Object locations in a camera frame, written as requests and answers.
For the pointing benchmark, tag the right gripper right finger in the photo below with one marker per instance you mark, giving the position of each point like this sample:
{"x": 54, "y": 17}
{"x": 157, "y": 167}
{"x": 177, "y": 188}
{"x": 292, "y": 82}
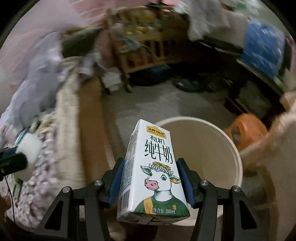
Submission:
{"x": 239, "y": 221}

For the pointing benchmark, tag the blue plastic drawer box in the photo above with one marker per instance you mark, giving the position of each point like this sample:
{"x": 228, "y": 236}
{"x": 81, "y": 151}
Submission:
{"x": 264, "y": 47}

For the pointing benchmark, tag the orange plastic stool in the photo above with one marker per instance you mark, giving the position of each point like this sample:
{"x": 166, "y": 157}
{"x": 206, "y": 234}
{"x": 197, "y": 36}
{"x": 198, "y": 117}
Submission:
{"x": 246, "y": 130}

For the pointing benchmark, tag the white tissue pad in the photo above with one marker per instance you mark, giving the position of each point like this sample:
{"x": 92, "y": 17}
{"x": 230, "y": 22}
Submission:
{"x": 30, "y": 146}

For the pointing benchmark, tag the patterned fleece bed blanket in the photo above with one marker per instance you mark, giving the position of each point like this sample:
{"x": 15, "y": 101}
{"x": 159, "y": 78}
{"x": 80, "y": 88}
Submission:
{"x": 36, "y": 195}

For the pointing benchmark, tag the dark green pillow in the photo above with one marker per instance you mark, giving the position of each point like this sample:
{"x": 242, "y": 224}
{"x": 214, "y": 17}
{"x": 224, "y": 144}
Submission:
{"x": 79, "y": 42}

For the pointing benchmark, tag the wooden crib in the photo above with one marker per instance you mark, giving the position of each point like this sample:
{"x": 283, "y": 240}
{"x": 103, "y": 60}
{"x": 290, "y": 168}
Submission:
{"x": 145, "y": 37}

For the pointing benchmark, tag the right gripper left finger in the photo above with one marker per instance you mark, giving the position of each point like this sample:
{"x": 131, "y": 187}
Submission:
{"x": 79, "y": 214}

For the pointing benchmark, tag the cream woven bed mat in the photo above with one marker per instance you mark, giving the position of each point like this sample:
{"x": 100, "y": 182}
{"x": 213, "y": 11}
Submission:
{"x": 68, "y": 133}

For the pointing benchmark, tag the grey-blue duvet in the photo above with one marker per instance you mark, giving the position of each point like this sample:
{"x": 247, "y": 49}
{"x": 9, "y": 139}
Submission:
{"x": 42, "y": 74}

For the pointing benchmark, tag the white trash bucket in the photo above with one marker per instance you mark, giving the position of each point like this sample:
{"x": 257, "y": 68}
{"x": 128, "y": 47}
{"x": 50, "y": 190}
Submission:
{"x": 206, "y": 150}

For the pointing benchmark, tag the white milk carton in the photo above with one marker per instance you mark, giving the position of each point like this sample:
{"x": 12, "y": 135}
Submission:
{"x": 151, "y": 192}

